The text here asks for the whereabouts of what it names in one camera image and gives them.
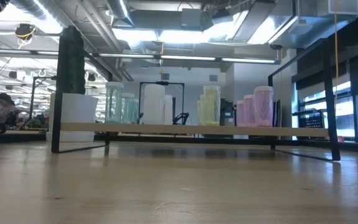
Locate long ceiling tube lamp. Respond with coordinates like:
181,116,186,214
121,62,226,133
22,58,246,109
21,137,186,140
96,52,282,65

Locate pink medicine bottle white cap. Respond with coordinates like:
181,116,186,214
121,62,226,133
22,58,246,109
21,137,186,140
243,94,256,127
254,85,275,128
236,100,246,127

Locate black background test frame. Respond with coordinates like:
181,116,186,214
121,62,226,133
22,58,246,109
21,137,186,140
138,81,185,125

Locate green cactus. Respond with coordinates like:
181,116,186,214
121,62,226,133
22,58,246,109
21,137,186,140
61,24,86,95

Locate shelf with black metal frame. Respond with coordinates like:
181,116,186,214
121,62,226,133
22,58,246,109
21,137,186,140
50,37,341,162

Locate black ceiling device yellow cable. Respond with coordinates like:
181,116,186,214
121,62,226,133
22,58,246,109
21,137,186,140
14,23,37,50

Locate black wire basket shelf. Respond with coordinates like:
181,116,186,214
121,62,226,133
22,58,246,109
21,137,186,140
292,108,331,129

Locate black office chair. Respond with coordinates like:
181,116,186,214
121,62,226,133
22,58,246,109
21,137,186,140
5,109,23,129

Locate green background plants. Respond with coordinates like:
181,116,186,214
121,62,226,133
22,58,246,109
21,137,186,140
26,113,49,129

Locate person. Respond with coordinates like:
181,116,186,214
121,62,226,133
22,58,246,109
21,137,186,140
0,92,20,129

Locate yellow hanging cord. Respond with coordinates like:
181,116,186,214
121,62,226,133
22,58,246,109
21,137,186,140
334,0,339,94

